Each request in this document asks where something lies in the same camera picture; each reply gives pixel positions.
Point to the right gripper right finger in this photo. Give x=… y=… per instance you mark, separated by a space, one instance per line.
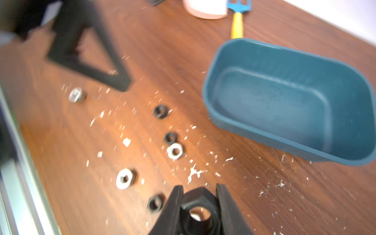
x=232 y=220

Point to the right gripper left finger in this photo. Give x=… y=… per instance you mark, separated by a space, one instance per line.
x=168 y=221

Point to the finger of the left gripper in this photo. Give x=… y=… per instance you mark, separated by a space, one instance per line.
x=83 y=45

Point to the silver nut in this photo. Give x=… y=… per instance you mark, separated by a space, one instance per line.
x=175 y=151
x=125 y=178
x=77 y=95

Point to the teal plastic storage box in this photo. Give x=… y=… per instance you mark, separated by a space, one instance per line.
x=313 y=107

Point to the pink plastic dustpan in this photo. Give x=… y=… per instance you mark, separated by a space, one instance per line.
x=207 y=9

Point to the blue yellow toy rake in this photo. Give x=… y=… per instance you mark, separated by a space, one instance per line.
x=238 y=8

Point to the aluminium front rail frame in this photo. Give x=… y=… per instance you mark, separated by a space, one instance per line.
x=25 y=209

